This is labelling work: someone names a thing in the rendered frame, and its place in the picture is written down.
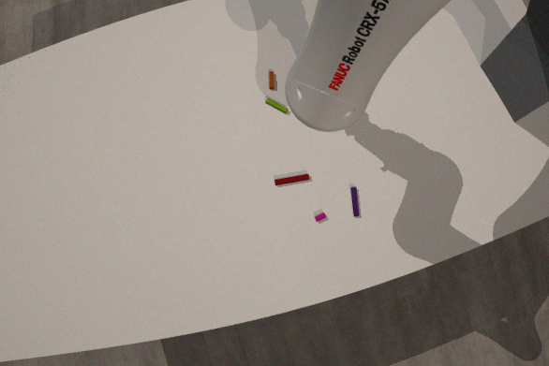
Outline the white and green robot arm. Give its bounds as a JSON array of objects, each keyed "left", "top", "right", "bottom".
[{"left": 285, "top": 0, "right": 451, "bottom": 132}]

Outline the dark red rod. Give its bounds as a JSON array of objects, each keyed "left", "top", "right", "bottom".
[{"left": 274, "top": 174, "right": 309, "bottom": 185}]

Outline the orange rod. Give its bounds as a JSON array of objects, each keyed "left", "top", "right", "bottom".
[{"left": 269, "top": 71, "right": 275, "bottom": 89}]

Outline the lime green rod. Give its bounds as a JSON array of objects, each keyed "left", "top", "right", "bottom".
[{"left": 266, "top": 98, "right": 289, "bottom": 114}]

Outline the purple rod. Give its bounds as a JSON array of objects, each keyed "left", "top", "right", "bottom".
[{"left": 351, "top": 187, "right": 359, "bottom": 216}]

